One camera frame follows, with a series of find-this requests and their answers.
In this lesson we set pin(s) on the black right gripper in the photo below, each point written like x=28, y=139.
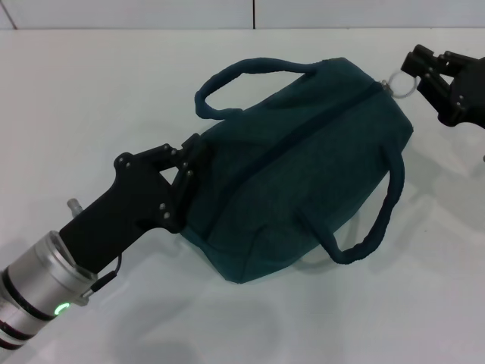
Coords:
x=470, y=98

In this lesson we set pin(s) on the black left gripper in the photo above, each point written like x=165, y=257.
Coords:
x=132, y=204

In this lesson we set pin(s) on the dark teal insulated lunch bag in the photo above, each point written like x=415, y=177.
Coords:
x=295, y=170

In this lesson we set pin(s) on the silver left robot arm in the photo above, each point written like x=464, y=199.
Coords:
x=38, y=280

